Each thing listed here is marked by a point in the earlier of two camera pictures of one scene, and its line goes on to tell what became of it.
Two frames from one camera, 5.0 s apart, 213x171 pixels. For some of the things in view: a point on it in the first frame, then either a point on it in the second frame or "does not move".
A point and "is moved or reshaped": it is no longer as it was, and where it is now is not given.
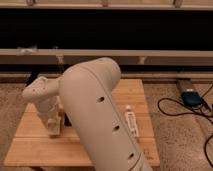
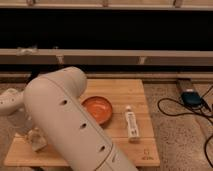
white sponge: (53, 126) is moved or reshaped
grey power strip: (185, 85) does not move
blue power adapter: (191, 98) does not move
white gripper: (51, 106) to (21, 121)
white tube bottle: (131, 122) does not move
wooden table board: (32, 146) does not move
